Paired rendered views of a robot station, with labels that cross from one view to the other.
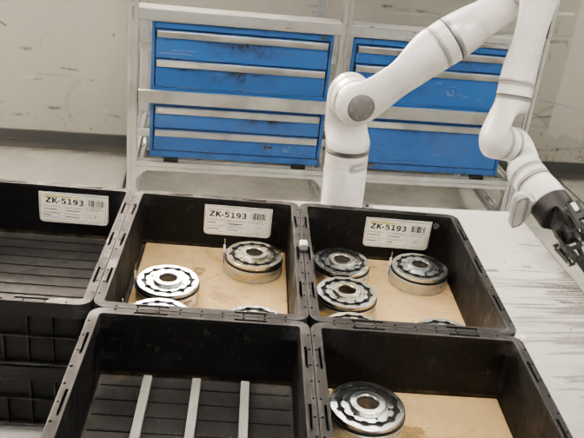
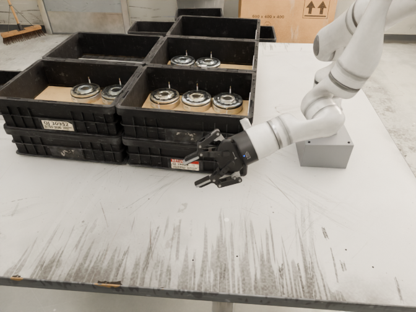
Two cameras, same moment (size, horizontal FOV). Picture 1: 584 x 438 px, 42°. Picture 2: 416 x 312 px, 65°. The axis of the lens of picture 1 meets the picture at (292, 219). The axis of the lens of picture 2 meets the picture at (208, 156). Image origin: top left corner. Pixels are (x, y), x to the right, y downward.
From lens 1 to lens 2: 174 cm
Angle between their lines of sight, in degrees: 83
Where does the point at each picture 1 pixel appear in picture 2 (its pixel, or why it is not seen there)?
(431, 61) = (340, 23)
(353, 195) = not seen: hidden behind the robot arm
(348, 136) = (326, 69)
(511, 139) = (307, 103)
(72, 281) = not seen: hidden behind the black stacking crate
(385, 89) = (324, 36)
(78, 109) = not seen: outside the picture
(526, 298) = (281, 242)
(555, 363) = (194, 226)
